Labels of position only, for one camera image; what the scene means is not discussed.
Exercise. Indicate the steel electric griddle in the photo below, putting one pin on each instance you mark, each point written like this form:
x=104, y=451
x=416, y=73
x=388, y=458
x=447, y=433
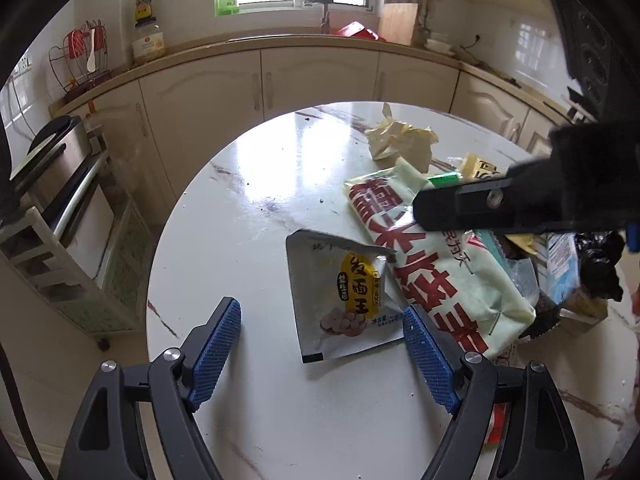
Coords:
x=70, y=146

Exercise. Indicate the beige kitchen countertop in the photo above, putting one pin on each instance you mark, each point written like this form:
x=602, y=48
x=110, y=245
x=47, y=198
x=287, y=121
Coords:
x=200, y=46

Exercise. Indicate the white wall socket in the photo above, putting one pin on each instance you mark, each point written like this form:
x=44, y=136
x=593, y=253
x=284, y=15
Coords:
x=26, y=65

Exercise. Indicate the red plastic basin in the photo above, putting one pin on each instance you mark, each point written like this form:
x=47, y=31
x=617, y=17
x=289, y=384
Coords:
x=357, y=31

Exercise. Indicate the silver snack packet yellow label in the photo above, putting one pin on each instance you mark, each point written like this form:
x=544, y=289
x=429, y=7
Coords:
x=340, y=305

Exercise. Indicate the metal kitchen faucet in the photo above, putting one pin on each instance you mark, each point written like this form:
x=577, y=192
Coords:
x=325, y=10

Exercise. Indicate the tan paper packet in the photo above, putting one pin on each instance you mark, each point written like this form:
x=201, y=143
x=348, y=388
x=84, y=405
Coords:
x=585, y=312

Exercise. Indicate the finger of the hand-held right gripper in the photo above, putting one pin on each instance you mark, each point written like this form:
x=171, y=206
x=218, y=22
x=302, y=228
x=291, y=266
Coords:
x=465, y=207

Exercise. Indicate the small green wrapper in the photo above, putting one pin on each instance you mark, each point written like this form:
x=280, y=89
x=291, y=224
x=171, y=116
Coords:
x=445, y=180

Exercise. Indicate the small red packet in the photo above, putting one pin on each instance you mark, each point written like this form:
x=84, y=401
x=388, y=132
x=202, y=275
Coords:
x=497, y=422

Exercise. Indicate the glass jar yellow lid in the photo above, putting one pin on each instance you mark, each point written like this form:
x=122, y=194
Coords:
x=147, y=40

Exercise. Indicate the black plastic bag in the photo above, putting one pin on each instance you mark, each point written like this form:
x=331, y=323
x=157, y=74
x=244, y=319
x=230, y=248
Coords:
x=600, y=265

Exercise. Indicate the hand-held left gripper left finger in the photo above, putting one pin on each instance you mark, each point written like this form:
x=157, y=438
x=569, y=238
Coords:
x=215, y=355

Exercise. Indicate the black serrated wrapper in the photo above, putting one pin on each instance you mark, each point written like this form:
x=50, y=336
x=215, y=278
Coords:
x=542, y=322

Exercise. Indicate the wooden cutting board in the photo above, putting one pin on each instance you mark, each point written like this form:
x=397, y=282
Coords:
x=397, y=25

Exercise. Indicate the clear plastic wrapper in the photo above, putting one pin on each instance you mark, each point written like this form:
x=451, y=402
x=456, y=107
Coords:
x=525, y=280

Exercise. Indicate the cream kitchen base cabinets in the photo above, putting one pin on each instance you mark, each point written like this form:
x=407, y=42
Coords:
x=200, y=100

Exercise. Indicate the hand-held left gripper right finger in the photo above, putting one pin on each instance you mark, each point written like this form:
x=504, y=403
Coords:
x=430, y=360

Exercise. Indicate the light blue white packet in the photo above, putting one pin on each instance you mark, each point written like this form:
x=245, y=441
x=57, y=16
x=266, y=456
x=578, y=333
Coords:
x=562, y=265

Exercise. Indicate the crumpled yellow paper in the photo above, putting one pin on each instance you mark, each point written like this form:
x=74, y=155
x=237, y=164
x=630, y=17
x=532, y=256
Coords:
x=400, y=140

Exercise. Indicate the white storage box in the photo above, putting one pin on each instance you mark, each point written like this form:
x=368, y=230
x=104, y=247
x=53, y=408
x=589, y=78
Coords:
x=95, y=225

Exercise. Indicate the white plastic spoon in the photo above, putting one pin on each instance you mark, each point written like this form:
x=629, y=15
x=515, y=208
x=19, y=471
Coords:
x=91, y=57

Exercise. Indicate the white rolling kitchen cart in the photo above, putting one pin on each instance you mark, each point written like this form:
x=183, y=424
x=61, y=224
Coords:
x=30, y=230

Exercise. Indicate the orange hook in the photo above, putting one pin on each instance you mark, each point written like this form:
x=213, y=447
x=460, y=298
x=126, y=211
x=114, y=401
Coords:
x=91, y=108

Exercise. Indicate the stack of white dishes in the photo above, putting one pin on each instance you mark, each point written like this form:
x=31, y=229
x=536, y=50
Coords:
x=440, y=45

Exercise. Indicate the pale green packet red print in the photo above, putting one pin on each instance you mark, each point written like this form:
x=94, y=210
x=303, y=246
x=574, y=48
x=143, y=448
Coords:
x=450, y=280

